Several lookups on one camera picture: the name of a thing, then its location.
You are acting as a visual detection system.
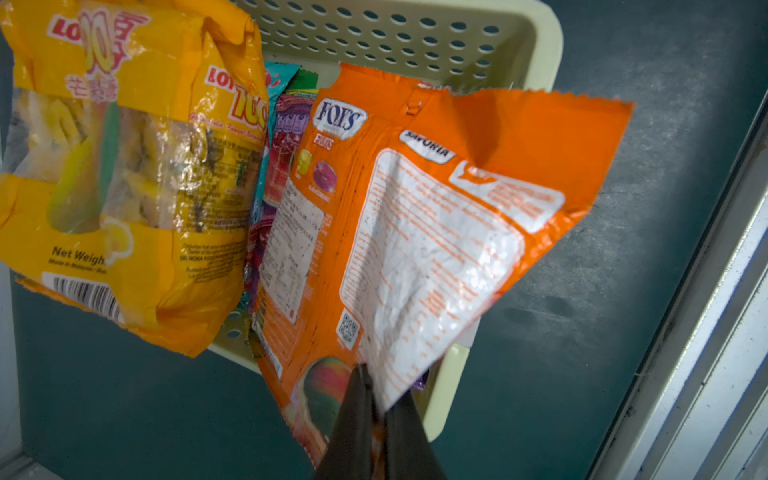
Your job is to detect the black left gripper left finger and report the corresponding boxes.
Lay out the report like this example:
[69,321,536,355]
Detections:
[314,364,375,480]

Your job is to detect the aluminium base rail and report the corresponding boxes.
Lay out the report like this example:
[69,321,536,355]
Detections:
[590,107,767,479]

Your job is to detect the teal Fox's mint bag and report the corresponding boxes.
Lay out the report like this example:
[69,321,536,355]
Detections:
[251,62,318,224]

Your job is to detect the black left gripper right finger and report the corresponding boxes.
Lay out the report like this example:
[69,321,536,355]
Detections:
[384,391,446,480]

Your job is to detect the yellow candy bag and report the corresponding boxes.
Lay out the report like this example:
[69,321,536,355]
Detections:
[1,1,268,357]

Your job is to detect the pale green plastic basket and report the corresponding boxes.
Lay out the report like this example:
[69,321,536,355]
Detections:
[211,1,563,445]

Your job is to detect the orange candy bag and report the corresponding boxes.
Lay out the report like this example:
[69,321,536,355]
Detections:
[253,64,633,464]

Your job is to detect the pink purple candy bag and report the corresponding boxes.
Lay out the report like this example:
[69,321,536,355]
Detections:
[245,89,318,312]

